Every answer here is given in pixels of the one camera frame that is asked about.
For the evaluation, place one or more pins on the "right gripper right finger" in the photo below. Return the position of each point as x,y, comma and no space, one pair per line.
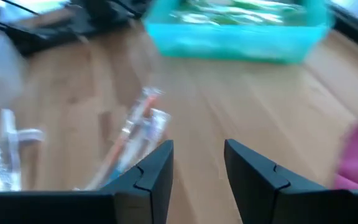
259,193

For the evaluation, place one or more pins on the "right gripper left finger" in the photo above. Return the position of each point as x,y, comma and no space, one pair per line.
141,193

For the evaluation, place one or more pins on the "green toothbrush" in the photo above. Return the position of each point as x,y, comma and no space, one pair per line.
244,6
222,18

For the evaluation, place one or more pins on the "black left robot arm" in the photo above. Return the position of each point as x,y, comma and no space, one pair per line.
104,12

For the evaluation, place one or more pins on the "light teal translucent tray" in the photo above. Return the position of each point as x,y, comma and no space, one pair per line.
235,43

